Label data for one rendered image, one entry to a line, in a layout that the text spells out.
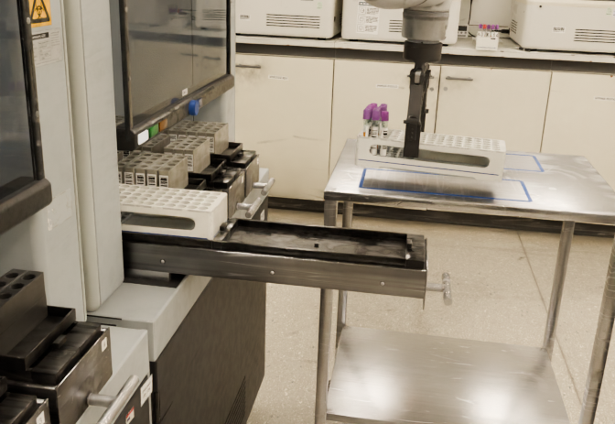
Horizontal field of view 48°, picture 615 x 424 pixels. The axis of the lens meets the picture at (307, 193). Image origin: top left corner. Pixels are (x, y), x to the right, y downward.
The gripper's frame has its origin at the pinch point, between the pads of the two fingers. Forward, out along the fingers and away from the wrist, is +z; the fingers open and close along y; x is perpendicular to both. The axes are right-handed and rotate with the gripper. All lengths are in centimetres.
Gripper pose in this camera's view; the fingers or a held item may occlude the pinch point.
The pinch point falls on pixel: (414, 140)
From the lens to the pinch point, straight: 144.1
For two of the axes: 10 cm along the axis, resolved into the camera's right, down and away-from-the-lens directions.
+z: -0.4, 9.5, 3.2
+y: 2.5, -3.0, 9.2
